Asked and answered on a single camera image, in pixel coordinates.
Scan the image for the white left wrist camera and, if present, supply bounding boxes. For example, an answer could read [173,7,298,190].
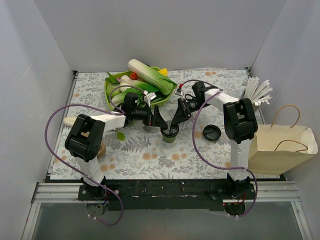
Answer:
[143,90,157,107]

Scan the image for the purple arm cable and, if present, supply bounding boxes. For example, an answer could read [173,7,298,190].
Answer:
[44,84,151,226]
[177,79,259,218]

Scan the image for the green paper coffee cup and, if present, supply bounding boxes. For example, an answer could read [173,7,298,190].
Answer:
[161,132,179,143]

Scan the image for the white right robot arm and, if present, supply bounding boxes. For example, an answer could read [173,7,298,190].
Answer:
[171,81,258,199]

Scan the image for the yellow pepper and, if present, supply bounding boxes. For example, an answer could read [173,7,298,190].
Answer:
[158,68,168,76]

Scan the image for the red orange pepper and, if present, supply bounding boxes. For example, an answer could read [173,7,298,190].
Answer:
[129,72,139,80]

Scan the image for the green lettuce head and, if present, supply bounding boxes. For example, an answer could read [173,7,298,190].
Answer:
[111,87,143,106]

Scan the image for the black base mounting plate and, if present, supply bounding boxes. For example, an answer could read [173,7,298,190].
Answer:
[77,179,255,211]

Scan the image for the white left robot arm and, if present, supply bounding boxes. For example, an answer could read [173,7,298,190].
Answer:
[64,91,168,200]

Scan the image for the green celery stalks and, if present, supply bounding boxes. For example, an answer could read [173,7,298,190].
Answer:
[63,116,126,141]

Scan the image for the brown cardboard cup carrier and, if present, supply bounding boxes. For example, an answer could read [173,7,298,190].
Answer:
[97,142,106,159]

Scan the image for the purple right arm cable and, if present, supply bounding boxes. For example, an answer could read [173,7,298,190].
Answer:
[177,79,259,218]

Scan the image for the aluminium frame rail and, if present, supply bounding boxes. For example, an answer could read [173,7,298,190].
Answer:
[32,181,301,203]

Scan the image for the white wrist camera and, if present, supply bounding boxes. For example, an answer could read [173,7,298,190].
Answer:
[174,83,185,99]
[143,90,157,107]

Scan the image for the white bok choy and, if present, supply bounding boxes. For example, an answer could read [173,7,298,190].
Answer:
[119,75,137,92]

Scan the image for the napa cabbage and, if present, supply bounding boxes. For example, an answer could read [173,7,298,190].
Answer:
[127,59,177,95]

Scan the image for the black plastic cup lid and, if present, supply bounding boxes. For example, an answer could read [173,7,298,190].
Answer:
[160,120,180,138]

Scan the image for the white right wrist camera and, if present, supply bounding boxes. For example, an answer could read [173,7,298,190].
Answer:
[174,83,185,99]

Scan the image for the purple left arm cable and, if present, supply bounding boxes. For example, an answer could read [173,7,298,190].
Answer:
[44,84,151,226]

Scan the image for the green vegetable tray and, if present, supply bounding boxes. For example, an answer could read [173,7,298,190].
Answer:
[104,70,177,110]

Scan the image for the brown paper bag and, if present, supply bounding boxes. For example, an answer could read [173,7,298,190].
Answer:
[248,110,318,176]

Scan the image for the white wrapped straws bundle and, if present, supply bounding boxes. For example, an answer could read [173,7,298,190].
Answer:
[244,77,273,106]

